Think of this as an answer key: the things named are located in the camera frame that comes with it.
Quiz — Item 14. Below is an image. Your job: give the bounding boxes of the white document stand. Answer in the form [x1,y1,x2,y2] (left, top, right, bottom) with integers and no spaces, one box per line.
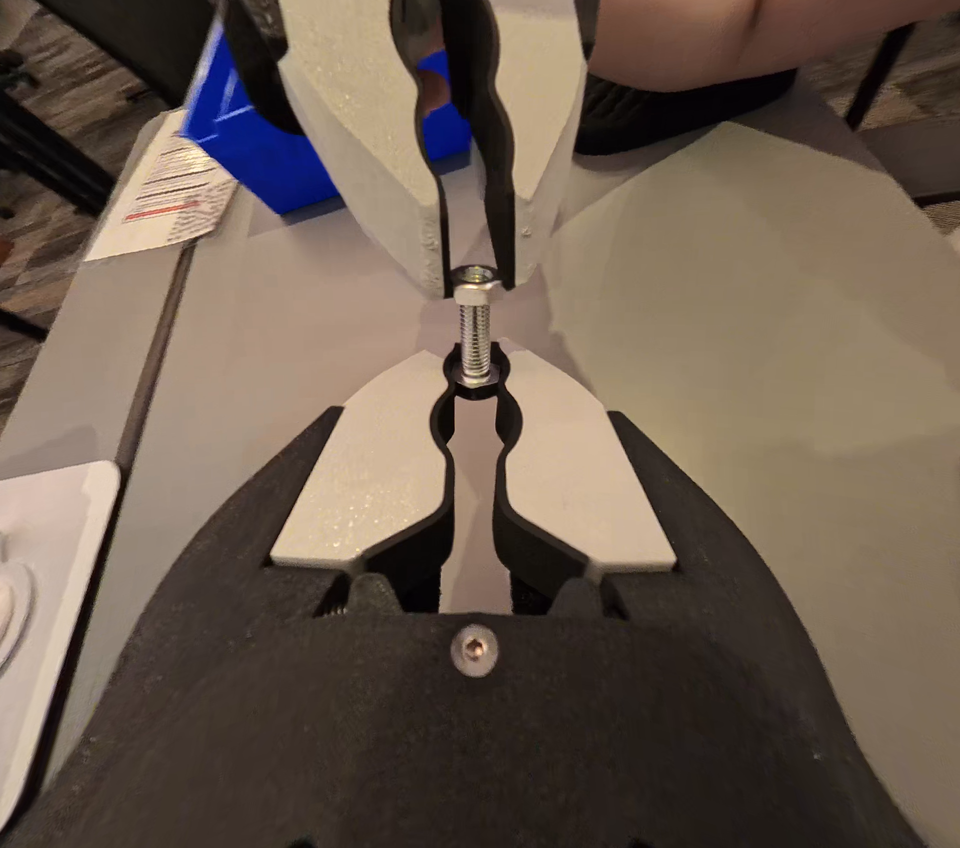
[0,460,123,812]

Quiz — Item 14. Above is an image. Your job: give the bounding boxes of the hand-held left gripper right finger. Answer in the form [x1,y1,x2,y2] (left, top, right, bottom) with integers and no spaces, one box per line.
[491,346,678,576]

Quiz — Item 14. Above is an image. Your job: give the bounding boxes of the silver hex bolt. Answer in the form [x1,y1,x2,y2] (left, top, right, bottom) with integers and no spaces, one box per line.
[452,265,502,388]

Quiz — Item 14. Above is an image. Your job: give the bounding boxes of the printed paper sheet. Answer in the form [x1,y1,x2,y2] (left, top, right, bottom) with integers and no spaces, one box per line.
[84,132,241,263]

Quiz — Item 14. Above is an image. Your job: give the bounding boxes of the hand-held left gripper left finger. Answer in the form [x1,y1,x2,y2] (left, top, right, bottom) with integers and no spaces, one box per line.
[268,347,459,573]

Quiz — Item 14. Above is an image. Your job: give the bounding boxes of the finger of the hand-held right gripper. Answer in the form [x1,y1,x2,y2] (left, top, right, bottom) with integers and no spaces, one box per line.
[251,0,455,299]
[441,0,591,290]

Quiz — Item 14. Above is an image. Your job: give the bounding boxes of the black wrist rest pad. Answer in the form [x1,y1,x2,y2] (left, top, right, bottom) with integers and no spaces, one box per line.
[573,64,798,157]

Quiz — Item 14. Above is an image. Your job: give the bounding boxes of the blue plastic bin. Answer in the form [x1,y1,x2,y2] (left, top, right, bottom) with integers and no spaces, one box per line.
[183,27,474,215]

